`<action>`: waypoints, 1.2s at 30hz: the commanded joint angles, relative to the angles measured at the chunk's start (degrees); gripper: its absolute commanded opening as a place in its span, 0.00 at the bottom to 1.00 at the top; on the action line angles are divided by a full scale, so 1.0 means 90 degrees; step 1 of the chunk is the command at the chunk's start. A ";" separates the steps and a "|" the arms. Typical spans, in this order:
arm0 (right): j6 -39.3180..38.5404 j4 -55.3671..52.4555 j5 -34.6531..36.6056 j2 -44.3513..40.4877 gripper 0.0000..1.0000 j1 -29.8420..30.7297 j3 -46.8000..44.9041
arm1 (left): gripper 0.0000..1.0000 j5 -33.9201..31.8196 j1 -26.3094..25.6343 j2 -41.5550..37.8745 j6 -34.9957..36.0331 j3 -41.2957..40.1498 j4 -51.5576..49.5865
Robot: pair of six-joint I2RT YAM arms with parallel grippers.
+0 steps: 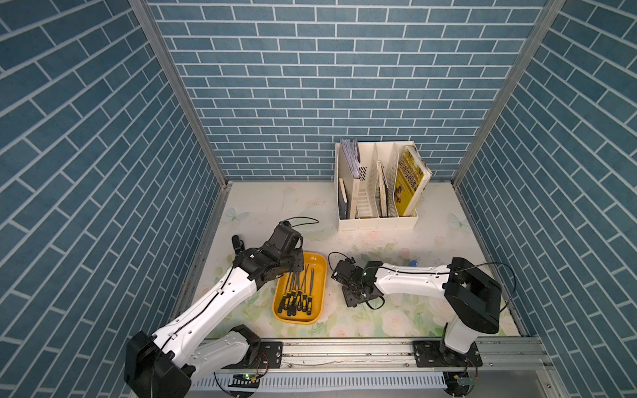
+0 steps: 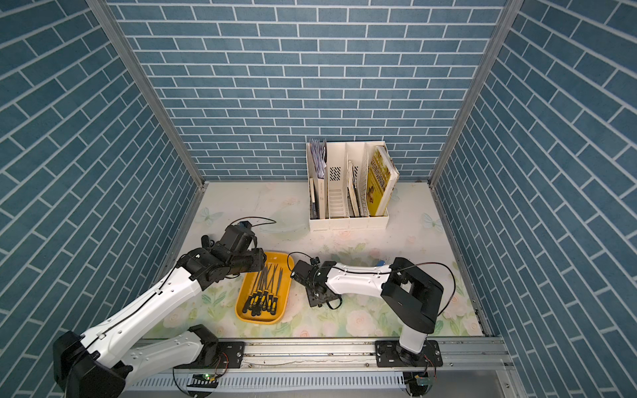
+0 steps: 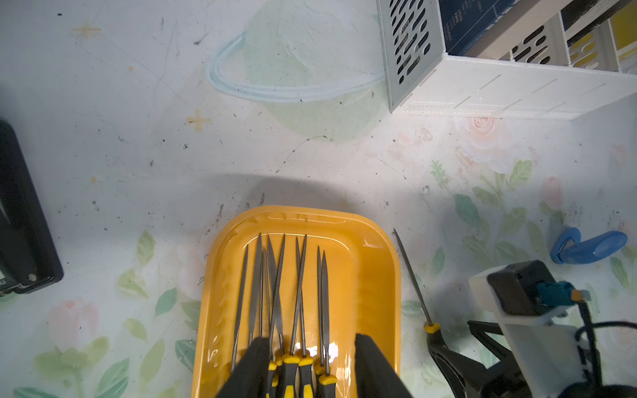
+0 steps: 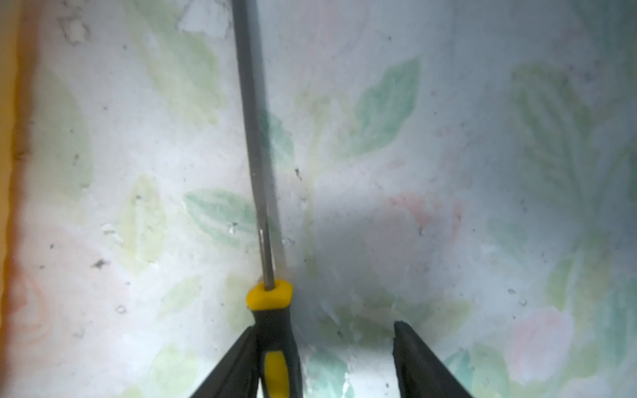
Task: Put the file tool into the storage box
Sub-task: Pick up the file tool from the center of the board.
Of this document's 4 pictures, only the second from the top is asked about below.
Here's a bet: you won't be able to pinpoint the yellow book in rack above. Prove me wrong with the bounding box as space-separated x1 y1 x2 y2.
365 145 399 217

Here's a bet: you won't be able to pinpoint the black book in rack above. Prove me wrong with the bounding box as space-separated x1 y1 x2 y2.
309 177 319 220

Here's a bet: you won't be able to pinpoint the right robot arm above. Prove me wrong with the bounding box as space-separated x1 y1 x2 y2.
292 257 444 368

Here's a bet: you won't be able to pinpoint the yellow plastic storage box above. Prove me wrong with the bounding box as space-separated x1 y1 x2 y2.
235 252 294 325

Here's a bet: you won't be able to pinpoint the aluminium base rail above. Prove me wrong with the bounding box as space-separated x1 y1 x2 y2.
124 337 525 397

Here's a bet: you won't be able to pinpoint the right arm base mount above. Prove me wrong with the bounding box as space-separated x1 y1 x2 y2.
375 339 443 368

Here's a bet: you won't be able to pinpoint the white file organizer rack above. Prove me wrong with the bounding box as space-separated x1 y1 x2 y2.
306 141 389 232

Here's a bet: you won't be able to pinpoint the purple patterned papers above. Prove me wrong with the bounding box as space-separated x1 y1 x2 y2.
310 139 327 179

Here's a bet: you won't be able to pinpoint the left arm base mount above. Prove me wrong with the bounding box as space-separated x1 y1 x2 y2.
121 325 246 376

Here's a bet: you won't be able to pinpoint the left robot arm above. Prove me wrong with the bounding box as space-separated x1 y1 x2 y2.
52 221 266 397

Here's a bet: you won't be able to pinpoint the black stapler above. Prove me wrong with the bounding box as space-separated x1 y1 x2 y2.
201 235 215 252

